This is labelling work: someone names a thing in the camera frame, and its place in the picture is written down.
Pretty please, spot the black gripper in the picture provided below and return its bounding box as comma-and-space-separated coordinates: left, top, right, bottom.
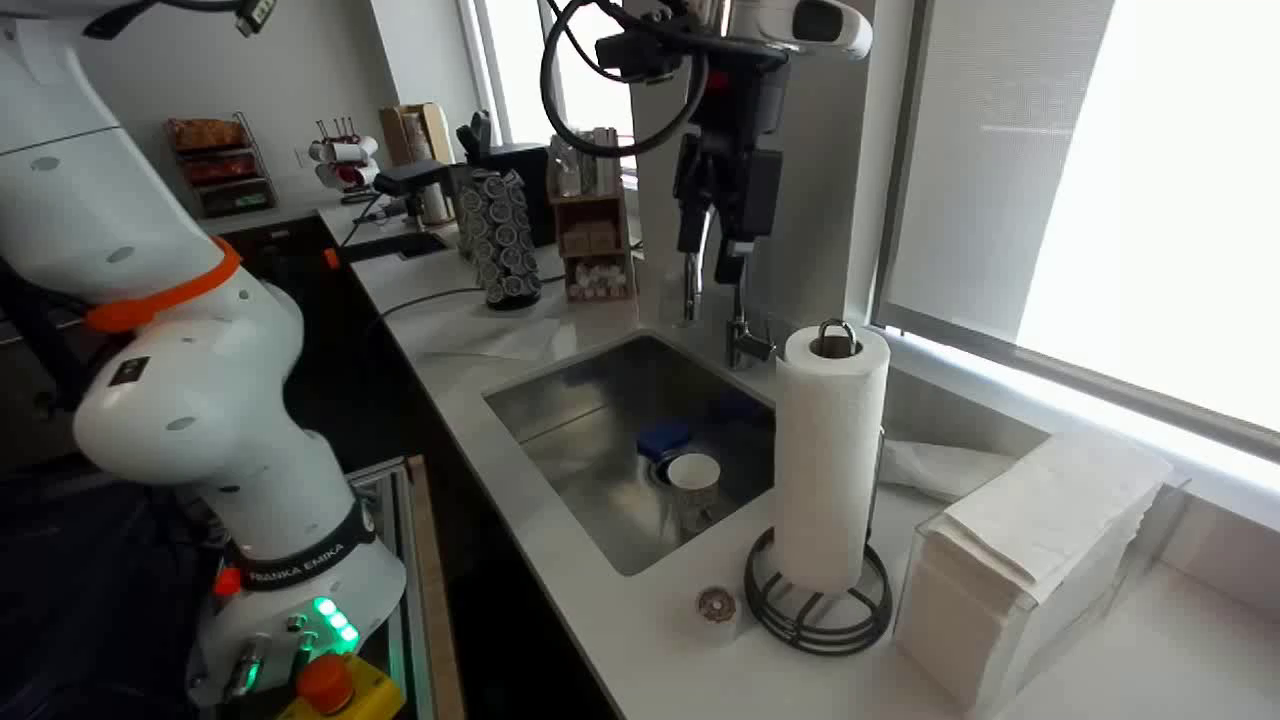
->
671, 40, 788, 323

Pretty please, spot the chrome gooseneck faucet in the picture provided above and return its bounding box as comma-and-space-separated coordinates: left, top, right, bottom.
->
674, 254, 785, 372

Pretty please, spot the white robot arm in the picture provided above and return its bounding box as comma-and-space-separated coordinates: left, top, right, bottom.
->
0, 0, 408, 707

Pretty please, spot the wooden condiment organizer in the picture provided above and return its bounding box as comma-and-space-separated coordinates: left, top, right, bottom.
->
550, 139, 637, 305

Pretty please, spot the white paper towel roll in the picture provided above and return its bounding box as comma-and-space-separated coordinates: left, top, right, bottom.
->
771, 321, 887, 592

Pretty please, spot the blue sponge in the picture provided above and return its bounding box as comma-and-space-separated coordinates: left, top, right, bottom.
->
637, 422, 692, 466

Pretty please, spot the stainless steel sink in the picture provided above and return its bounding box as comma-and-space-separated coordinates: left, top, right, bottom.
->
486, 337, 771, 575

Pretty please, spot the white paper cup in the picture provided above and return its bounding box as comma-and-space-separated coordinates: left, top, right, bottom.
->
662, 453, 723, 498

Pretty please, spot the white napkin stack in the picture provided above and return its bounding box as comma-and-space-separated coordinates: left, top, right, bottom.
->
897, 438, 1174, 720

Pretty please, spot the snack display rack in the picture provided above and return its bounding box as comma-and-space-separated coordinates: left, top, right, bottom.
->
169, 117, 277, 217

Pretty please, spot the yellow emergency stop button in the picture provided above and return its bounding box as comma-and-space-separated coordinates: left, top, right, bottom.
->
277, 658, 404, 720

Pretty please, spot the black wire towel holder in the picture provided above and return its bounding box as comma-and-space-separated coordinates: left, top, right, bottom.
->
740, 318, 897, 660

